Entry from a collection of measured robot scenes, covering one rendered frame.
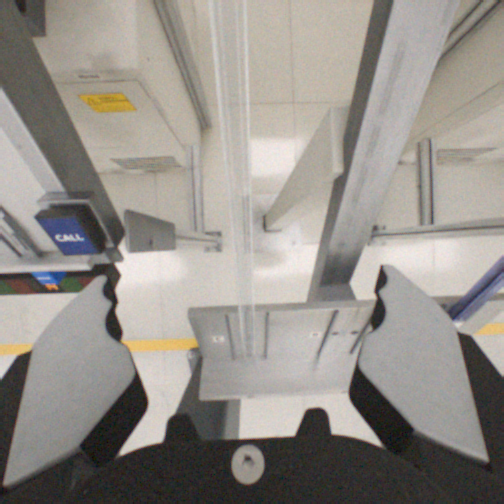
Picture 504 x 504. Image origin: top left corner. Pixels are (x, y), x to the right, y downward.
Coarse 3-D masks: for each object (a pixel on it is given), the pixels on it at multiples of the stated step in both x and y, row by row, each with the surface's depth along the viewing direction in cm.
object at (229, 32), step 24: (216, 0) 8; (240, 0) 8; (216, 24) 8; (240, 24) 9; (216, 48) 9; (240, 48) 9; (216, 72) 9; (240, 72) 9; (240, 96) 10; (240, 120) 11; (240, 144) 11; (240, 168) 12; (240, 192) 13; (240, 216) 14; (240, 240) 16; (240, 264) 17; (240, 288) 19; (240, 312) 21
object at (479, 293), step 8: (496, 264) 20; (488, 272) 20; (496, 272) 20; (480, 280) 21; (488, 280) 20; (496, 280) 20; (472, 288) 22; (480, 288) 21; (488, 288) 20; (496, 288) 20; (464, 296) 23; (472, 296) 22; (480, 296) 21; (488, 296) 21; (456, 304) 24; (464, 304) 23; (472, 304) 22; (480, 304) 22; (448, 312) 25; (456, 312) 24; (464, 312) 23; (472, 312) 23; (456, 320) 24; (464, 320) 24
